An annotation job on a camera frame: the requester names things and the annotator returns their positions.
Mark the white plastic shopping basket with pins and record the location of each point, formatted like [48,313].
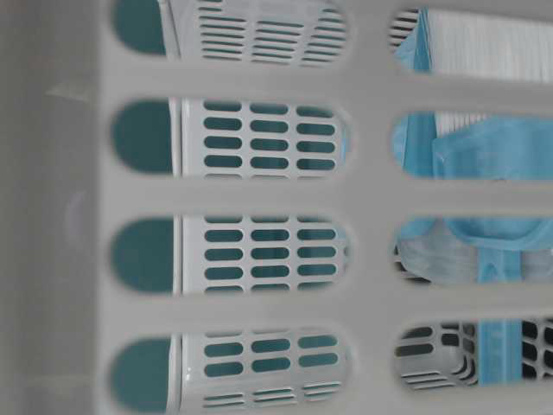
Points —
[65,194]

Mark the blue hand brush white bristles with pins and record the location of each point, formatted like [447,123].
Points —
[469,145]

